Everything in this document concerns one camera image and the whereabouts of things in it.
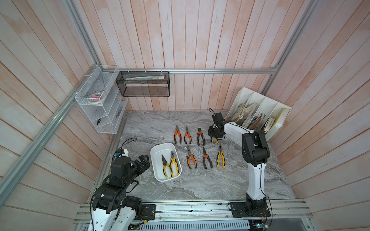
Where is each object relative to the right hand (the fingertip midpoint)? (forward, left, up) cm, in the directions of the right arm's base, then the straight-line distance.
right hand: (210, 133), depth 106 cm
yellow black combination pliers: (-7, -1, +1) cm, 7 cm away
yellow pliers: (-24, +27, +1) cm, 36 cm away
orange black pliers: (-19, +4, +1) cm, 20 cm away
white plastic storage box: (-18, +37, +3) cm, 41 cm away
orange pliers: (0, +25, +1) cm, 25 cm away
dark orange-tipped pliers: (-1, +7, +1) cm, 7 cm away
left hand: (-33, +40, +19) cm, 55 cm away
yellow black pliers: (-16, -6, 0) cm, 17 cm away
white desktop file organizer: (+4, -28, +18) cm, 34 cm away
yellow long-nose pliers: (-25, +31, +1) cm, 40 cm away
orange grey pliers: (-1, +15, 0) cm, 16 cm away
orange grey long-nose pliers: (-21, +16, +1) cm, 26 cm away
